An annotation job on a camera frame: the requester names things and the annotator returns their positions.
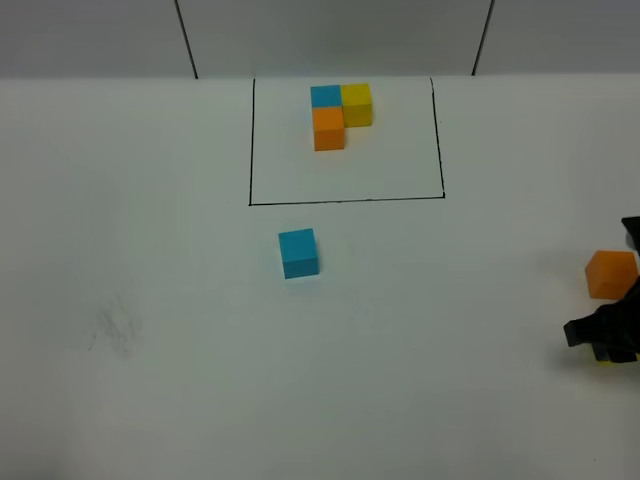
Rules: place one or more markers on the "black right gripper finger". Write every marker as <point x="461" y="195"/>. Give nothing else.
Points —
<point x="613" y="325"/>
<point x="632" y="227"/>

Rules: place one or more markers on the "template yellow cube block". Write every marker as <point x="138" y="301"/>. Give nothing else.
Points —
<point x="357" y="105"/>

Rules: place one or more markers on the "template orange cube block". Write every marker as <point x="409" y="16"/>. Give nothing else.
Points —
<point x="328" y="128"/>

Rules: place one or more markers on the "template blue cube block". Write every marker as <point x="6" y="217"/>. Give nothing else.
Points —
<point x="326" y="96"/>

